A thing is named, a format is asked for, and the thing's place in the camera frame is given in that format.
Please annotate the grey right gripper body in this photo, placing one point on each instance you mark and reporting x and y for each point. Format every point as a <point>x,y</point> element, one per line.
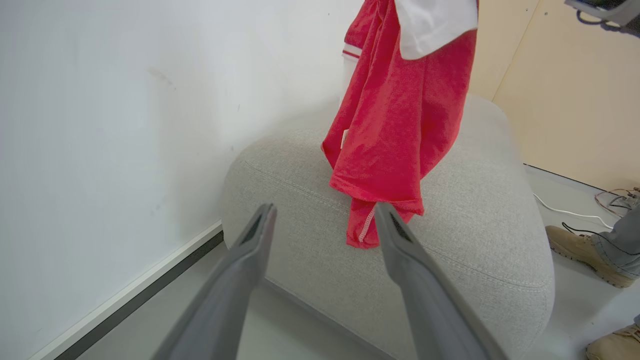
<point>607,12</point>

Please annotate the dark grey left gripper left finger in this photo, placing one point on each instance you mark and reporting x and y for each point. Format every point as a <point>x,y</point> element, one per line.
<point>230,295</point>

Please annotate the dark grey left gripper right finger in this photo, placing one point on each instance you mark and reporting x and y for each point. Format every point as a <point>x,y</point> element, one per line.
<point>430,300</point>

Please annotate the red and white shirt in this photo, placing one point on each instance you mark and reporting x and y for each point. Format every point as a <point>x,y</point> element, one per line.
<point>400,130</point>

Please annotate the light grey fabric pouf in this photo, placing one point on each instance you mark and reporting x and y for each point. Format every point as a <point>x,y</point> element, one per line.
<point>465,220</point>

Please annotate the tan work boot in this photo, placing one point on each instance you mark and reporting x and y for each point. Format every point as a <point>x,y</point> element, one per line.
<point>617,344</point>
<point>582,252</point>

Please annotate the grey trouser leg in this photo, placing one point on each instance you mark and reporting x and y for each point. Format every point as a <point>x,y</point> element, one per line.
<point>622,240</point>

